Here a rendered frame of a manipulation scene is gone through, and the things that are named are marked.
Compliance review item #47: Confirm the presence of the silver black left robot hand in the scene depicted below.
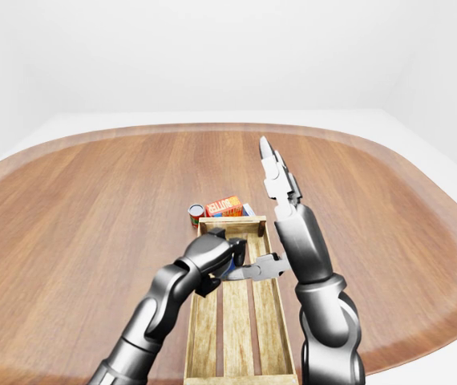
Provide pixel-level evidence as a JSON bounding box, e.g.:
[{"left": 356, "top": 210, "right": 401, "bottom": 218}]
[{"left": 174, "top": 227, "right": 250, "bottom": 299}]

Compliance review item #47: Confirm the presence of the orange butter box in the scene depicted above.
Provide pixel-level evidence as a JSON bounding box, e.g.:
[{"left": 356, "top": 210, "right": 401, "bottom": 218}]
[{"left": 204, "top": 195, "right": 245, "bottom": 218}]

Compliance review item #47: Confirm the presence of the wooden slat tray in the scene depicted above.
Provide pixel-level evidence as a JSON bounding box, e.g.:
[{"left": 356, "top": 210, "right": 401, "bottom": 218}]
[{"left": 183, "top": 215, "right": 298, "bottom": 385}]

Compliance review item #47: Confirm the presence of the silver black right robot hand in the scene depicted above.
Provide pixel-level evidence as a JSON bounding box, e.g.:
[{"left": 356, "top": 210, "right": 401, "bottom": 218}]
[{"left": 252, "top": 135, "right": 337, "bottom": 286}]

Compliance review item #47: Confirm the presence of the red tin with silver lid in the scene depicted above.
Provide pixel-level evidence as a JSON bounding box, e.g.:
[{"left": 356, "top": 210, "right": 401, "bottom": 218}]
[{"left": 188, "top": 203, "right": 206, "bottom": 229}]

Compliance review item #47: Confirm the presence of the blue printed tin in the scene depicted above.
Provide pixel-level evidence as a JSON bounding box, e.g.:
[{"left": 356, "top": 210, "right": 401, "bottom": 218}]
[{"left": 223, "top": 258, "right": 253, "bottom": 282}]

